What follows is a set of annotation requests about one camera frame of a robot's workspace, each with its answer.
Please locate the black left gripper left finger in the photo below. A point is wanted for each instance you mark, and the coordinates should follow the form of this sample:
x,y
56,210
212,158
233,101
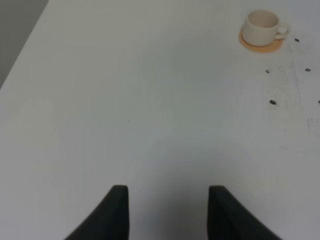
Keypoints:
x,y
110,220

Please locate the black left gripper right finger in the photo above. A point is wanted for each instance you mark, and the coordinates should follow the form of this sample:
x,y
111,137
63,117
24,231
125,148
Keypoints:
x,y
228,219

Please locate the orange coaster far left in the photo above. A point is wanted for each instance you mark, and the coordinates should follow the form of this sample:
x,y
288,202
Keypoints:
x,y
274,46

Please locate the white teacup far left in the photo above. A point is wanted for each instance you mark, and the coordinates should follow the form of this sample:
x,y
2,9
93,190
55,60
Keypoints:
x,y
262,27

